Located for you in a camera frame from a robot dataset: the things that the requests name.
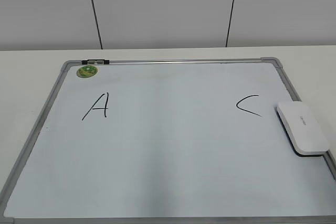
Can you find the white board with grey frame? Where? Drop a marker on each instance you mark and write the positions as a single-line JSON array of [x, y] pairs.
[[185, 141]]

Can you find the green round magnet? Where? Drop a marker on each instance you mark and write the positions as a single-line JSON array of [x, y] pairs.
[[87, 71]]

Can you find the white whiteboard eraser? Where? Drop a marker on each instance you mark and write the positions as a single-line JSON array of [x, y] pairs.
[[303, 129]]

